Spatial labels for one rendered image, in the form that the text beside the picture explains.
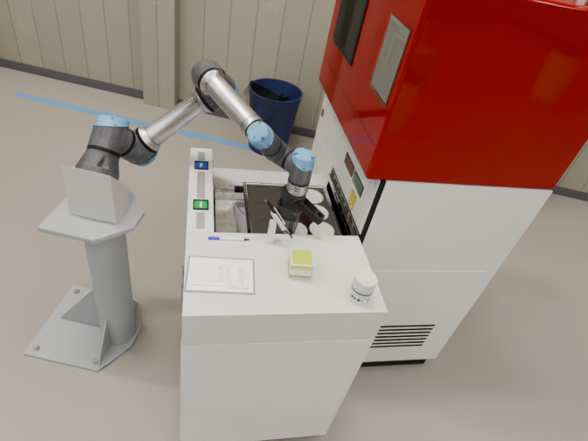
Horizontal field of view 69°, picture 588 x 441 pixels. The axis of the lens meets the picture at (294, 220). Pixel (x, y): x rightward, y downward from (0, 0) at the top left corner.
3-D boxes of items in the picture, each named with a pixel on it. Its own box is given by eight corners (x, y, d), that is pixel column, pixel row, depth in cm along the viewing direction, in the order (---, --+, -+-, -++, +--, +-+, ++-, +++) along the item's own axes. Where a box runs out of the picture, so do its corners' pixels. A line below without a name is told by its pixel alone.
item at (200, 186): (210, 174, 196) (212, 148, 188) (212, 261, 156) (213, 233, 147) (189, 173, 194) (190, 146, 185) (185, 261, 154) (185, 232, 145)
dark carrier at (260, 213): (322, 189, 191) (323, 187, 190) (340, 241, 165) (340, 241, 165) (246, 185, 183) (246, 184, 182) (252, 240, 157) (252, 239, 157)
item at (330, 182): (327, 189, 199) (332, 172, 193) (351, 256, 167) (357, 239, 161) (323, 189, 199) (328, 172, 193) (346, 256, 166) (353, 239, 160)
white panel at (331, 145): (315, 152, 228) (332, 80, 203) (354, 263, 168) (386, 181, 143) (310, 152, 228) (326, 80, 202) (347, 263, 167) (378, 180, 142)
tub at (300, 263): (308, 263, 143) (312, 249, 139) (310, 280, 137) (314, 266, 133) (286, 262, 142) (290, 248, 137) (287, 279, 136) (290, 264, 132)
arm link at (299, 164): (302, 143, 142) (321, 155, 138) (296, 170, 148) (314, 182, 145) (286, 150, 136) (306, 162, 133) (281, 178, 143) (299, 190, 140)
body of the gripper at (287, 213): (281, 206, 158) (287, 180, 150) (303, 214, 157) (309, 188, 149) (274, 218, 152) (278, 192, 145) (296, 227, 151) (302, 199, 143)
